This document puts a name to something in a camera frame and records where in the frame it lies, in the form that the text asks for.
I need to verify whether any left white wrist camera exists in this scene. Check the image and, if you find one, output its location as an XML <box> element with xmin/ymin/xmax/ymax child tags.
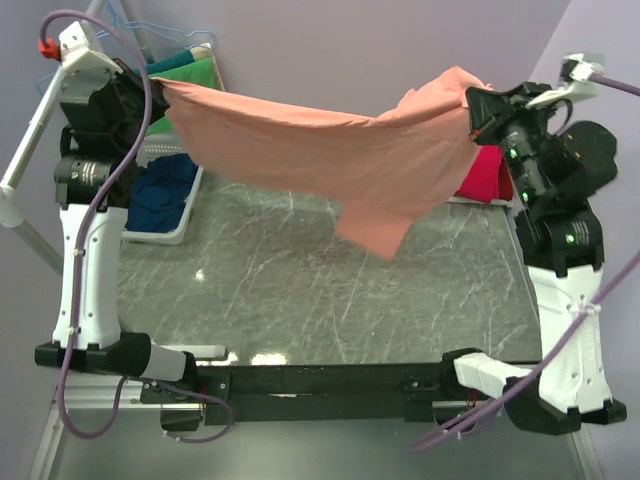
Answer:
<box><xmin>39</xmin><ymin>21</ymin><xmax>123</xmax><ymax>76</ymax></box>

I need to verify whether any purple cable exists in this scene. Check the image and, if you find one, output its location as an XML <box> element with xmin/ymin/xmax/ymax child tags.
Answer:
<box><xmin>40</xmin><ymin>9</ymin><xmax>236</xmax><ymax>445</ymax></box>
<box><xmin>407</xmin><ymin>74</ymin><xmax>640</xmax><ymax>454</ymax></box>

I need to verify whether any green towel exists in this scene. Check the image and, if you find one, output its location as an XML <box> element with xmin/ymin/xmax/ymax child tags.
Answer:
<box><xmin>146</xmin><ymin>57</ymin><xmax>220</xmax><ymax>136</ymax></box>

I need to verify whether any black base beam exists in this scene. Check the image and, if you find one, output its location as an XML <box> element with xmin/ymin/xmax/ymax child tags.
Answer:
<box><xmin>138</xmin><ymin>363</ymin><xmax>499</xmax><ymax>432</ymax></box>

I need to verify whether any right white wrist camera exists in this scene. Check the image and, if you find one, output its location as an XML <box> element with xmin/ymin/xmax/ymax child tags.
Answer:
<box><xmin>526</xmin><ymin>52</ymin><xmax>605</xmax><ymax>110</ymax></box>

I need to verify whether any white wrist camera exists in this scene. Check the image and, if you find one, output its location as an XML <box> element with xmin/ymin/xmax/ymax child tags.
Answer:
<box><xmin>39</xmin><ymin>21</ymin><xmax>123</xmax><ymax>76</ymax></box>
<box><xmin>526</xmin><ymin>52</ymin><xmax>605</xmax><ymax>110</ymax></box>

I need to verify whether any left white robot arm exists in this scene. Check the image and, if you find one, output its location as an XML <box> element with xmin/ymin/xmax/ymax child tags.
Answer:
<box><xmin>35</xmin><ymin>62</ymin><xmax>200</xmax><ymax>402</ymax></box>

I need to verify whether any blue wire hanger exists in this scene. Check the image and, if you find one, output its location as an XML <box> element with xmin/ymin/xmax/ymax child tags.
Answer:
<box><xmin>35</xmin><ymin>0</ymin><xmax>220</xmax><ymax>96</ymax></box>

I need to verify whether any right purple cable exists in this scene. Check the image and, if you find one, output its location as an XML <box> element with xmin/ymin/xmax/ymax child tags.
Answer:
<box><xmin>407</xmin><ymin>74</ymin><xmax>640</xmax><ymax>454</ymax></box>

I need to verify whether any salmon pink t shirt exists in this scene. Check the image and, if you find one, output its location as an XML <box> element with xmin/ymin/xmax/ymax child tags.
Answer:
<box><xmin>162</xmin><ymin>67</ymin><xmax>487</xmax><ymax>259</ymax></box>

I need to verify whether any folded white t shirt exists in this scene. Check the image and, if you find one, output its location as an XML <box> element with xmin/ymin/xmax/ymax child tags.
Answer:
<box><xmin>447</xmin><ymin>196</ymin><xmax>513</xmax><ymax>208</ymax></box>

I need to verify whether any white plastic laundry basket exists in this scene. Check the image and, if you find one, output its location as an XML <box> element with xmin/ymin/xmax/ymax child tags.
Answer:
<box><xmin>123</xmin><ymin>132</ymin><xmax>202</xmax><ymax>245</ymax></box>

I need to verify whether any teal towel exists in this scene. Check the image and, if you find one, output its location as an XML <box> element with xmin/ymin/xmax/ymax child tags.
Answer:
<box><xmin>146</xmin><ymin>50</ymin><xmax>195</xmax><ymax>75</ymax></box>

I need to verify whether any beige towel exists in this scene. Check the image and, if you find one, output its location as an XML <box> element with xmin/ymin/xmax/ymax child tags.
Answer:
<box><xmin>190</xmin><ymin>43</ymin><xmax>226</xmax><ymax>91</ymax></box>

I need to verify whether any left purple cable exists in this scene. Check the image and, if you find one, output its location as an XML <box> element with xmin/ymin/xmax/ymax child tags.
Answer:
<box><xmin>40</xmin><ymin>9</ymin><xmax>236</xmax><ymax>445</ymax></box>

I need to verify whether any folded magenta t shirt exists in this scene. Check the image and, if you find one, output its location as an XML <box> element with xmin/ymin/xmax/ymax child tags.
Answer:
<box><xmin>455</xmin><ymin>146</ymin><xmax>502</xmax><ymax>204</ymax></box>

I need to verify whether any white clothes rack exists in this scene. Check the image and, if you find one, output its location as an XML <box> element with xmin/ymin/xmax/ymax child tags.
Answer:
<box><xmin>0</xmin><ymin>0</ymin><xmax>231</xmax><ymax>361</ymax></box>

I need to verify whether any navy blue t shirt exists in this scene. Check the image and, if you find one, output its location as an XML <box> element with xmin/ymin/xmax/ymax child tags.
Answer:
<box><xmin>126</xmin><ymin>153</ymin><xmax>198</xmax><ymax>234</ymax></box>

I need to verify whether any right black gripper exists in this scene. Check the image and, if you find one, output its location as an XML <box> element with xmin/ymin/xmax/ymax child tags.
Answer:
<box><xmin>467</xmin><ymin>81</ymin><xmax>564</xmax><ymax>208</ymax></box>

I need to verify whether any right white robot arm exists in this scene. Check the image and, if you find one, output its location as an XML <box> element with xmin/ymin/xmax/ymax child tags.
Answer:
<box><xmin>438</xmin><ymin>82</ymin><xmax>627</xmax><ymax>435</ymax></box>

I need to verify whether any aluminium rail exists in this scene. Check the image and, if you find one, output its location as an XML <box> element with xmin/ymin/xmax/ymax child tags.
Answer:
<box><xmin>31</xmin><ymin>375</ymin><xmax>602</xmax><ymax>479</ymax></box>

